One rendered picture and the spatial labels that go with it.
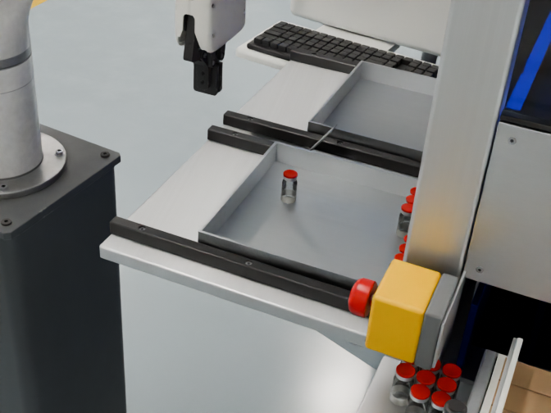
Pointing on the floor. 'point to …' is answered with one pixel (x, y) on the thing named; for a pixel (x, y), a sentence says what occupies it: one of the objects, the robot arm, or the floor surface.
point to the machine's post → (462, 131)
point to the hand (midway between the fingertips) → (207, 76)
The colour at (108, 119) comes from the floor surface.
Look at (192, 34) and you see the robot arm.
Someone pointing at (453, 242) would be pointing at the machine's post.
